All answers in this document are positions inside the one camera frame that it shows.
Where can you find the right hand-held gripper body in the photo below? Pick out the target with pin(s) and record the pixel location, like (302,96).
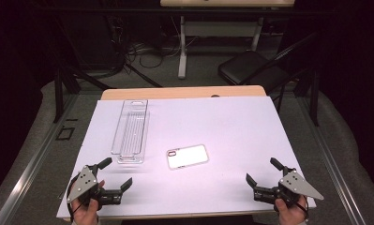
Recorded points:
(295,184)

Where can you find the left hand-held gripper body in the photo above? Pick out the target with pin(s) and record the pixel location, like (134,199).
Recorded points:
(84,184)

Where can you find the clear plastic packaging tray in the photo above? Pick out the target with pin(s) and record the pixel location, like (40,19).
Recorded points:
(131,131)

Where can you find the phone case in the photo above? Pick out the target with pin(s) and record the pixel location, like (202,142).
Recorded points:
(187,157)

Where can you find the person's left hand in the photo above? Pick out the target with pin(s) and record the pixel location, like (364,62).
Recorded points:
(84,215)

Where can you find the person's right hand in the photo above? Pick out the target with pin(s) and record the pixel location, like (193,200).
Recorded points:
(292,215)

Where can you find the white board sheet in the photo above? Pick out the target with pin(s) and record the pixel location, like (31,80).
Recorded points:
(222,131)

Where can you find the black metal stand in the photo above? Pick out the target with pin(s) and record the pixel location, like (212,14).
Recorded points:
(315,100)
(58,97)

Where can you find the black folding chair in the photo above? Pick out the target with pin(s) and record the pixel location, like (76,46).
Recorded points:
(250,67)

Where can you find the wooden table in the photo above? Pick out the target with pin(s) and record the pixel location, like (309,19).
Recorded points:
(181,92)

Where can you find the white-legged desk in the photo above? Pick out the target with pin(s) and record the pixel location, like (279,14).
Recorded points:
(182,56)

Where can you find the aluminium floor rail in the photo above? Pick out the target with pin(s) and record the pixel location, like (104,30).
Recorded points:
(337,178)
(28,172)

